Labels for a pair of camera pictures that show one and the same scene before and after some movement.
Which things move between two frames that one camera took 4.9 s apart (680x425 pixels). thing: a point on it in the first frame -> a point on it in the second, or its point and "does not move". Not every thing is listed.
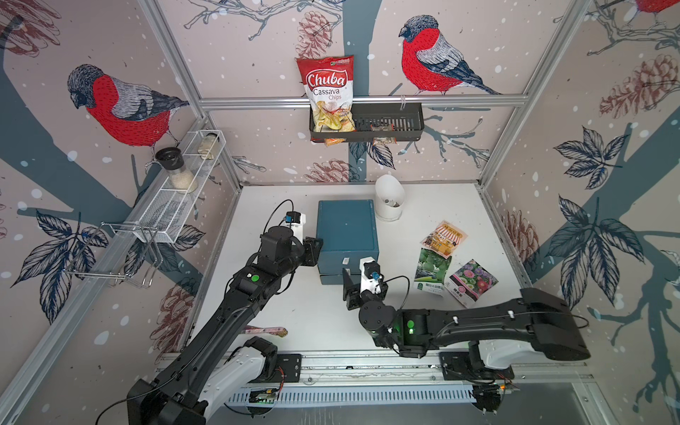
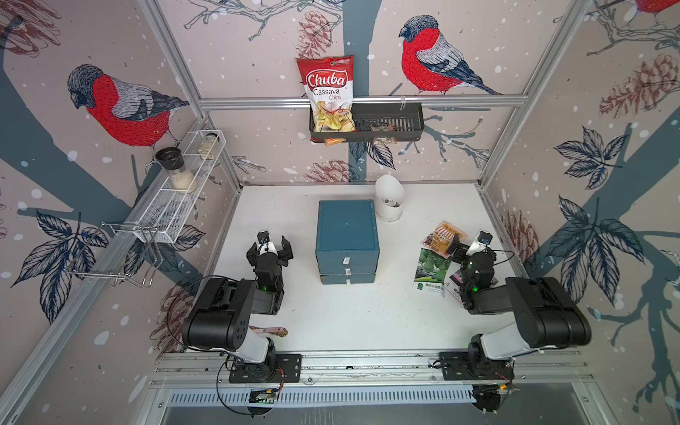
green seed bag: (431, 271) does not move
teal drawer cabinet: (348, 230) does not move
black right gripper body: (356, 303) -> (460, 258)
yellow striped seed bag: (444, 239) does not move
